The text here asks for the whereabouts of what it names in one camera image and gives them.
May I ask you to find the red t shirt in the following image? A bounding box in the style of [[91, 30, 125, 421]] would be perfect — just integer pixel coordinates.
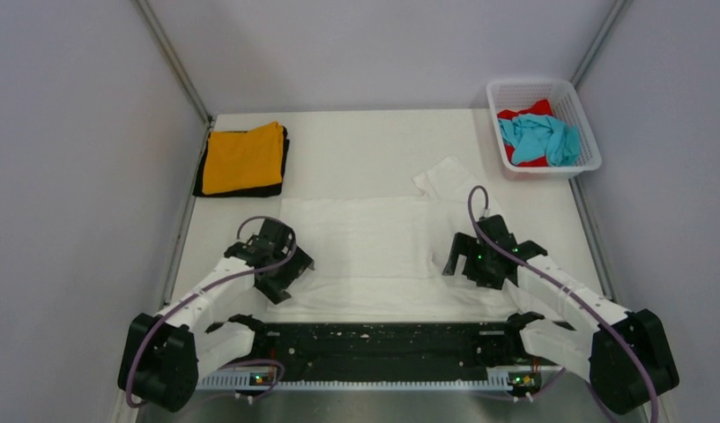
[[497, 99, 553, 167]]

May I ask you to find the folded black t shirt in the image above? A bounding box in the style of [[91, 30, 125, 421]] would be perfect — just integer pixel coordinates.
[[192, 127, 292, 198]]

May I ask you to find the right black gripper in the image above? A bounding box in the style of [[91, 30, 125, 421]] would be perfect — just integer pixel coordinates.
[[443, 232, 504, 290]]

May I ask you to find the white t shirt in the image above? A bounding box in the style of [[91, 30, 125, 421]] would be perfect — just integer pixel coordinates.
[[266, 156, 516, 322]]

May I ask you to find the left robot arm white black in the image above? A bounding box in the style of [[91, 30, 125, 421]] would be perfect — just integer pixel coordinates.
[[117, 216, 315, 412]]

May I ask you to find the corner metal post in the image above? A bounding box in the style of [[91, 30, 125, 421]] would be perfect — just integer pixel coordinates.
[[131, 0, 212, 125], [570, 0, 634, 89]]

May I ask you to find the cyan t shirt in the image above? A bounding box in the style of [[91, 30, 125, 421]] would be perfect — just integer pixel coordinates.
[[498, 114, 581, 167]]

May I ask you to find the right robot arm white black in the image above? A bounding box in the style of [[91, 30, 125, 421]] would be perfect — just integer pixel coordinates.
[[443, 215, 679, 414]]

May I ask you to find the white plastic basket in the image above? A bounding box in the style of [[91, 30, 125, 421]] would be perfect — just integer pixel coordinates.
[[486, 78, 603, 181]]

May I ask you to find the right corner metal post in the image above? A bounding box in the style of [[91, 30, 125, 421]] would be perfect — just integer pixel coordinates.
[[570, 0, 634, 89]]

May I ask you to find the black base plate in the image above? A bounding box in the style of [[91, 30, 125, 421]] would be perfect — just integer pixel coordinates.
[[212, 321, 563, 384]]

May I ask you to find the white slotted cable duct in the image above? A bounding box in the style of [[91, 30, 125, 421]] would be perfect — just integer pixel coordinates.
[[196, 371, 513, 391]]

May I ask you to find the folded orange t shirt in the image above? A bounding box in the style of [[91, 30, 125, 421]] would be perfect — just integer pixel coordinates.
[[202, 121, 286, 197]]

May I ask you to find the left corner metal post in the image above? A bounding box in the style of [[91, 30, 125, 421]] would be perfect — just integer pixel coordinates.
[[131, 0, 212, 125]]

